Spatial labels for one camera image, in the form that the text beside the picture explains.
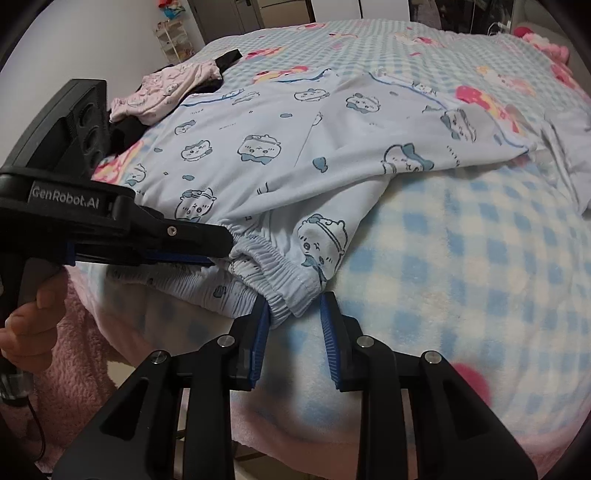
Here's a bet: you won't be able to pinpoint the light blue cartoon pajama pants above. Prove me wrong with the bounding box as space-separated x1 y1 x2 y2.
80 70 536 322

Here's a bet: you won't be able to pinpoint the white wardrobe panels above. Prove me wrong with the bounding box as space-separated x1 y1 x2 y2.
311 0 411 22

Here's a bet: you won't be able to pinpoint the person's left hand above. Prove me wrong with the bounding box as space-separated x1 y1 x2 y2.
1 270 68 373

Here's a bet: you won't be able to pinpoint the pink plush toy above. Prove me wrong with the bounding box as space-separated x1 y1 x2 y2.
522 32 570 64

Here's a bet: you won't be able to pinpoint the pink cartoon pajama garment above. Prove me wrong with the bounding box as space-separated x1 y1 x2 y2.
109 60 222 126

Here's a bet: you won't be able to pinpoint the red round plush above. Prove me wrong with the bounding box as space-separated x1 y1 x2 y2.
513 26 534 38

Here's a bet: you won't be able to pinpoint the grey padded headboard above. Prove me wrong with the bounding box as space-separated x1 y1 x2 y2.
510 0 578 59

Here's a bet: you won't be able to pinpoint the black glass wardrobe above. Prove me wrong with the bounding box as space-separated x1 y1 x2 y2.
409 0 514 35

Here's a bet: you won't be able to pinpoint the black garment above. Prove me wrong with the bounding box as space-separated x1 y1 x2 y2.
107 49 242 156

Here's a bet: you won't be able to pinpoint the white storage shelf rack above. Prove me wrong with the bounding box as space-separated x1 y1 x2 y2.
154 19 195 65

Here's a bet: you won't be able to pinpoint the dark grey door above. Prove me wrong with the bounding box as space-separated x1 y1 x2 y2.
188 0 263 44

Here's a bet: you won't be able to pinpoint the folded light blue garment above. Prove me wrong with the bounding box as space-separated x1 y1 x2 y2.
542 107 590 216

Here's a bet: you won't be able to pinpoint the brown cabinet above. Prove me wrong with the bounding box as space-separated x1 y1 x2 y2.
257 0 311 28

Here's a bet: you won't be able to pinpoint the blue checkered cartoon blanket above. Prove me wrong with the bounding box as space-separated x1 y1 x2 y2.
71 20 590 478

